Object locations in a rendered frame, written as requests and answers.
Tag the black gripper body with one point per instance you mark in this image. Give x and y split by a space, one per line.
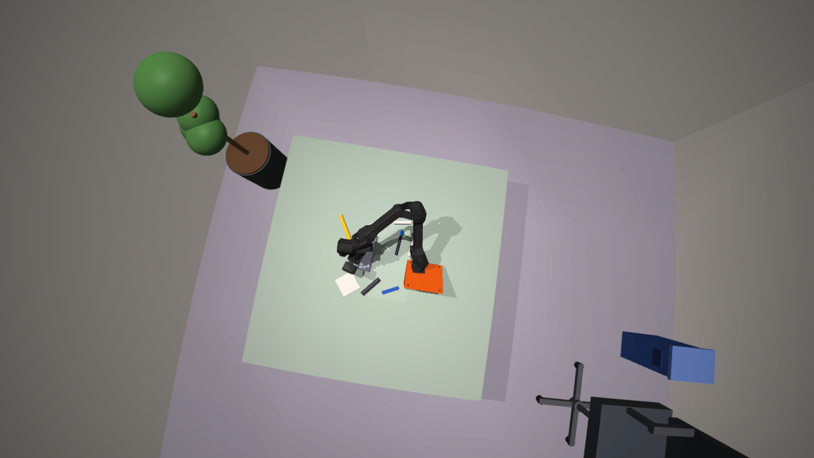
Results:
349 267

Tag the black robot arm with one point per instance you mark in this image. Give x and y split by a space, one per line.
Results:
367 234

